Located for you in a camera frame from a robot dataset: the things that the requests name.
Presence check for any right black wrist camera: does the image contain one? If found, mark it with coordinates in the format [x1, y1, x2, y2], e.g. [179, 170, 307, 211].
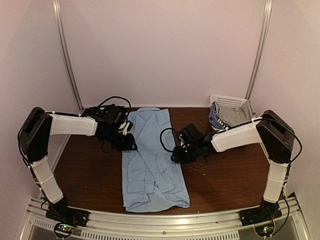
[177, 123, 204, 145]

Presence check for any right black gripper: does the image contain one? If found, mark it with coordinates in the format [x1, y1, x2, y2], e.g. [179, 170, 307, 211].
[171, 143, 200, 163]

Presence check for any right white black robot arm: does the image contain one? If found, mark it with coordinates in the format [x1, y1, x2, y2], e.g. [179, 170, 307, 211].
[171, 110, 296, 221]

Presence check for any right aluminium frame post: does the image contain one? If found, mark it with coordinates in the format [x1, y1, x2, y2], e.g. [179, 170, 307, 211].
[245, 0, 273, 100]

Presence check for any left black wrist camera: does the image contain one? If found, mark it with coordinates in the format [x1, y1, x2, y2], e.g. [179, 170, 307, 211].
[107, 104, 129, 129]

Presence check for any left round controller board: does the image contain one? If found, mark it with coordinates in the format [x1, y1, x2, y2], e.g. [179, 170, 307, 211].
[53, 222, 75, 238]

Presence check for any round controller board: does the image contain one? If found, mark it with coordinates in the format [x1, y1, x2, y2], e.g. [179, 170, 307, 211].
[254, 222, 275, 238]
[53, 222, 75, 238]

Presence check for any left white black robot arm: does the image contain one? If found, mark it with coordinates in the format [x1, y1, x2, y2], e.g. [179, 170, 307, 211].
[17, 104, 138, 222]

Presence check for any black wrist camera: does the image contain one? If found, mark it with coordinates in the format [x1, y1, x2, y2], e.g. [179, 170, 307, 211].
[107, 104, 129, 129]
[177, 123, 204, 145]

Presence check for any white plastic laundry basket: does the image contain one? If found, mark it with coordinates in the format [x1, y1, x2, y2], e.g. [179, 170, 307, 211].
[209, 94, 249, 109]

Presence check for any grey shirt in basket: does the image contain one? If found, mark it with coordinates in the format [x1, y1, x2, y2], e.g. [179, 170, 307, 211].
[215, 100, 256, 127]

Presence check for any right round controller board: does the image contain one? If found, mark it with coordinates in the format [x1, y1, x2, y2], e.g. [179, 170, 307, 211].
[254, 222, 275, 238]

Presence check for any left aluminium frame post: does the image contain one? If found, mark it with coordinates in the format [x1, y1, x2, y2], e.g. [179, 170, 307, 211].
[52, 0, 84, 112]

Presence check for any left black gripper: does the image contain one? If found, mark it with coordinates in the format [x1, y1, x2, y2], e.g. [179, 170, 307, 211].
[102, 128, 138, 151]

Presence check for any folded black shirt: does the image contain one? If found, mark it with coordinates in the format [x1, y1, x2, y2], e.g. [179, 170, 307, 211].
[81, 104, 127, 119]

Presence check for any blue checkered shirt in basket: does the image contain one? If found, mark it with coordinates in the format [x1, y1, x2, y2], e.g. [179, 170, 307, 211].
[208, 102, 228, 131]

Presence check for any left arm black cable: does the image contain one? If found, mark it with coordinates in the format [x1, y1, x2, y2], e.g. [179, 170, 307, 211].
[18, 96, 132, 211]

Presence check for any light blue long sleeve shirt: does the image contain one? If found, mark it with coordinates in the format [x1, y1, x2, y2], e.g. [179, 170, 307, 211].
[122, 107, 190, 213]

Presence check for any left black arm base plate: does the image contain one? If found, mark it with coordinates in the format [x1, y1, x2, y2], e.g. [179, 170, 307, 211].
[45, 203, 89, 227]

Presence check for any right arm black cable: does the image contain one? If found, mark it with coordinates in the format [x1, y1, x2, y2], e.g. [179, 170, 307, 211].
[159, 117, 303, 216]

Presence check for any front aluminium rail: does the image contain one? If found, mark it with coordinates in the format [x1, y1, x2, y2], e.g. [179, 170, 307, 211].
[17, 196, 312, 240]

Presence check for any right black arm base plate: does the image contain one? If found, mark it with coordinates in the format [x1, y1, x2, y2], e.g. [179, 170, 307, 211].
[239, 204, 282, 226]

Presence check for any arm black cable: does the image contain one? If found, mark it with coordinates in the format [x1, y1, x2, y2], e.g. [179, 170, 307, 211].
[18, 96, 132, 211]
[159, 117, 303, 216]

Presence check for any aluminium frame post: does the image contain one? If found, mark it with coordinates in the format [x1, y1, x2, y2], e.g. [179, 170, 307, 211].
[245, 0, 273, 100]
[52, 0, 84, 112]

